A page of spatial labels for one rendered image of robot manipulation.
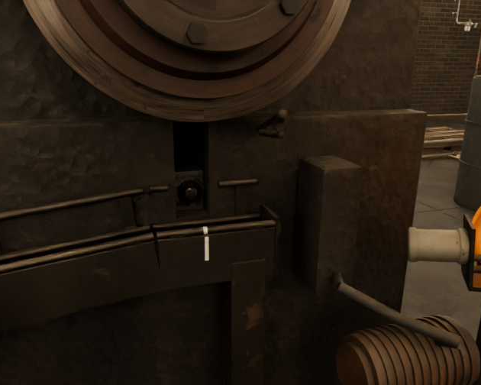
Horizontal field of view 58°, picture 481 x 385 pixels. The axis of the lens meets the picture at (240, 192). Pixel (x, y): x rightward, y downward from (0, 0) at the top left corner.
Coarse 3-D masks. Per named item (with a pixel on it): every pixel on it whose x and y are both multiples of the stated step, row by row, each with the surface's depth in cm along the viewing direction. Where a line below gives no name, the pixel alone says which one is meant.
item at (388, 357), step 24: (360, 336) 72; (384, 336) 71; (408, 336) 71; (336, 360) 76; (360, 360) 68; (384, 360) 67; (408, 360) 68; (432, 360) 69; (456, 360) 70; (360, 384) 69; (384, 384) 66; (408, 384) 67; (432, 384) 69; (456, 384) 70
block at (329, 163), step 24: (312, 168) 74; (336, 168) 71; (360, 168) 72; (312, 192) 74; (336, 192) 72; (312, 216) 75; (336, 216) 73; (312, 240) 76; (336, 240) 75; (312, 264) 76; (336, 264) 76; (312, 288) 77
